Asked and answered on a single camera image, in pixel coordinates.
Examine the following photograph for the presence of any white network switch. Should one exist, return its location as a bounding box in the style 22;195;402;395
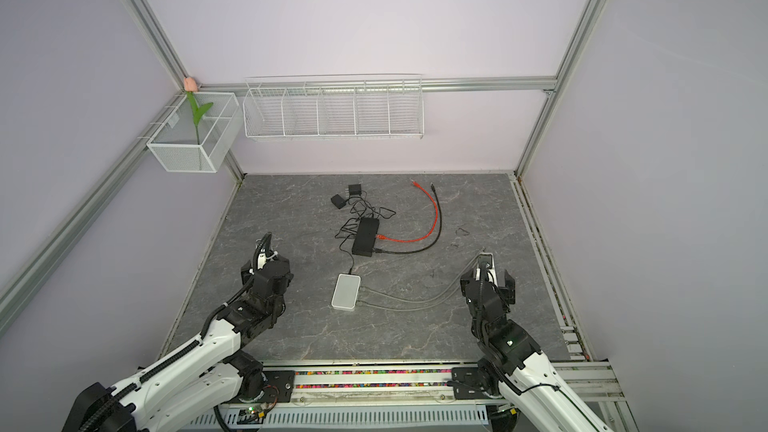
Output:
331;274;361;312

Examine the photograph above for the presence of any thin black adapter cable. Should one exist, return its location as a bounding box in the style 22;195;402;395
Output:
332;191;367;277

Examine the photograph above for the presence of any black ribbed network switch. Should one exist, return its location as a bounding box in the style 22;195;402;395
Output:
351;217;380;257

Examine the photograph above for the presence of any black ethernet cable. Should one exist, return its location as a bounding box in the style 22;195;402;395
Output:
373;184;446;256

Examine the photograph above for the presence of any red ethernet cable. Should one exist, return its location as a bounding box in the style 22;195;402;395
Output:
374;179;440;245

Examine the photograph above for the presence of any black power plug cable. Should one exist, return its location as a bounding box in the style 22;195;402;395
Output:
347;194;398;223

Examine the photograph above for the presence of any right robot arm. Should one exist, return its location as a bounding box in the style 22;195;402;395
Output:
459;252;610;431

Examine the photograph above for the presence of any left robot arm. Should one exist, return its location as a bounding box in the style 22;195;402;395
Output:
63;233;293;431

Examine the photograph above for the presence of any black power adapter near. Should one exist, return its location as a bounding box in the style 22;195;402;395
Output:
331;194;347;209

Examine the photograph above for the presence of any white mesh box basket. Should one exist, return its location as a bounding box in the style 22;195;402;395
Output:
148;92;243;173

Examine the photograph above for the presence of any artificial pink tulip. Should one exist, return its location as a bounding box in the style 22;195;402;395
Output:
183;77;213;145

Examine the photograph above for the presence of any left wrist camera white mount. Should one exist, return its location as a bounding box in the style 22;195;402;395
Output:
251;249;278;273

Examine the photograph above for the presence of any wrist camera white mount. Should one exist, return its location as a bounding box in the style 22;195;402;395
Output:
475;253;497;285
251;249;278;273

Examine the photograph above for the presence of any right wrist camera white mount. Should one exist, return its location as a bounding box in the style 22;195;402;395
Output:
475;253;497;285

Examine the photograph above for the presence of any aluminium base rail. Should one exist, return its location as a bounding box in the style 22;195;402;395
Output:
107;361;637;432

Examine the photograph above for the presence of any white wire wall basket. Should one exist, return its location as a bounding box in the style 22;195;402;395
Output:
243;74;425;140

